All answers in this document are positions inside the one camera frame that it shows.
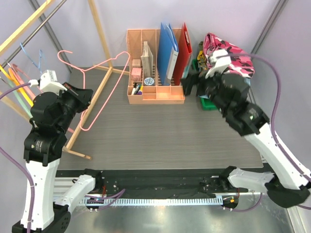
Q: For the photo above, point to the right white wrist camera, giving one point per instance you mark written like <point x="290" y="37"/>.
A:
<point x="220" y="60"/>

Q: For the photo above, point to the pink wire hanger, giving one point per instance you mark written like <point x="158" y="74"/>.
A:
<point x="100" y="88"/>

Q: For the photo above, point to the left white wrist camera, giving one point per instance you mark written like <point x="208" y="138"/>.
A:
<point x="48" y="83"/>

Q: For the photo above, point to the red folder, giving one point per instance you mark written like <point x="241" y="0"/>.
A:
<point x="184" y="57"/>

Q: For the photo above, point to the round blue patterned tin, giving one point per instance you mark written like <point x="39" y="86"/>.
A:
<point x="149" y="81"/>

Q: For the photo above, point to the pens in organizer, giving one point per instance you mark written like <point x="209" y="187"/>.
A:
<point x="136" y="89"/>

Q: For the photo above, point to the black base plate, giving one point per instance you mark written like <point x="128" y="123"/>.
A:
<point x="164" y="183"/>

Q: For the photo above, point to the olive yellow patterned trousers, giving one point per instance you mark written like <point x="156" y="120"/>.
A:
<point x="201" y="58"/>

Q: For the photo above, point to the green plastic tray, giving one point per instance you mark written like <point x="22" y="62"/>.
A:
<point x="206" y="104"/>

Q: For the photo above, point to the tan cube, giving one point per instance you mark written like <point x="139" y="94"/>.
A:
<point x="136" y="63"/>

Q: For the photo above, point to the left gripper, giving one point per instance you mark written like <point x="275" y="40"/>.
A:
<point x="83" y="96"/>

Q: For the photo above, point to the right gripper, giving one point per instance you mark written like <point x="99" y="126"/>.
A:
<point x="189" y="81"/>

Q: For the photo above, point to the aluminium frame post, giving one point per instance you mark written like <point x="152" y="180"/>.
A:
<point x="273" y="17"/>

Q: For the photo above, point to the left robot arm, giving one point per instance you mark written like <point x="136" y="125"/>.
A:
<point x="52" y="114"/>

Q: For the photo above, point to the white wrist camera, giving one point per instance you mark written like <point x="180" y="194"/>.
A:
<point x="220" y="60"/>
<point x="48" y="83"/>

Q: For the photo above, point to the wooden block book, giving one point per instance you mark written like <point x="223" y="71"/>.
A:
<point x="147" y="60"/>

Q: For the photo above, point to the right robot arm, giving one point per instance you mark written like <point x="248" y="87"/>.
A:
<point x="284" y="185"/>

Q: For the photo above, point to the yellow hanger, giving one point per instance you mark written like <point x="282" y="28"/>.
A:
<point x="13" y="80"/>

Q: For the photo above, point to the peach desk organizer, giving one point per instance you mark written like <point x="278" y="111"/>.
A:
<point x="157" y="94"/>

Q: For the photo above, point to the pink cube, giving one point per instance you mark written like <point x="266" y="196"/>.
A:
<point x="136" y="74"/>

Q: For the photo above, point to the red patterned trousers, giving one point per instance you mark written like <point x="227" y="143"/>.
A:
<point x="241" y="65"/>

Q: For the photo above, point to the blue folder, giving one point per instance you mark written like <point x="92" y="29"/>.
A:
<point x="167" y="54"/>

